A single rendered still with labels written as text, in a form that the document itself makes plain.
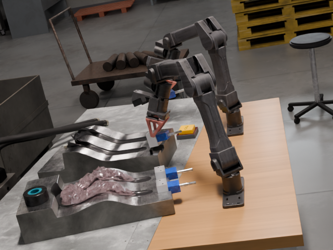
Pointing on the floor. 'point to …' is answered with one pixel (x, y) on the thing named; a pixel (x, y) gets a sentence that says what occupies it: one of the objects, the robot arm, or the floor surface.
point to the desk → (32, 15)
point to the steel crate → (23, 121)
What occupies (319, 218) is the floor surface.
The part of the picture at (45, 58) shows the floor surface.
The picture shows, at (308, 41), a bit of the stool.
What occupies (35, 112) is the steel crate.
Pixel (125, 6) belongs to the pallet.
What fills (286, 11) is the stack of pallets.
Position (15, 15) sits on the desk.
